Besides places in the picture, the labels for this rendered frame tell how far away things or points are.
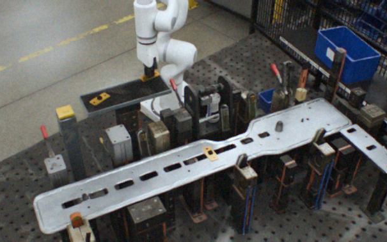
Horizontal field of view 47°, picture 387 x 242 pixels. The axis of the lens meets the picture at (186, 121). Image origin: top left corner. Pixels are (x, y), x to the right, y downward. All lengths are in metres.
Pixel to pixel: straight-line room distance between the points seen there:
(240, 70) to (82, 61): 1.91
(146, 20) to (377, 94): 1.15
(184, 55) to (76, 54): 2.39
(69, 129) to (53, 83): 2.24
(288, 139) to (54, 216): 0.99
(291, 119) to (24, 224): 1.26
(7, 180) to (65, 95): 1.75
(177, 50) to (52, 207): 0.95
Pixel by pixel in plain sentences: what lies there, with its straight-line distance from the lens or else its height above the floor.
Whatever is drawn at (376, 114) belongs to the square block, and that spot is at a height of 1.06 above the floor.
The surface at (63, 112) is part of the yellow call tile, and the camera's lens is 1.86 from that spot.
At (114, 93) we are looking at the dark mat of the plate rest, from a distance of 1.92.
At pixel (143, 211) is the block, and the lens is 1.62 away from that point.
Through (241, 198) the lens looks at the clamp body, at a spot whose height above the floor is 0.91.
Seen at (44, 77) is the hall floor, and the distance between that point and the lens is 4.21.
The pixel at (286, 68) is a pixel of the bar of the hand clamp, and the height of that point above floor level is 1.18.
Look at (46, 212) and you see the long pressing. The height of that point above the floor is 1.00.
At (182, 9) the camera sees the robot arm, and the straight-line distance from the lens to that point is 2.14.
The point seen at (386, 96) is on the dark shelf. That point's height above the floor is 1.03.
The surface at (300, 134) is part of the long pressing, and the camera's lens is 2.00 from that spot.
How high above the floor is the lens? 2.30
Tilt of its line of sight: 41 degrees down
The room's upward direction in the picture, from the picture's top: straight up
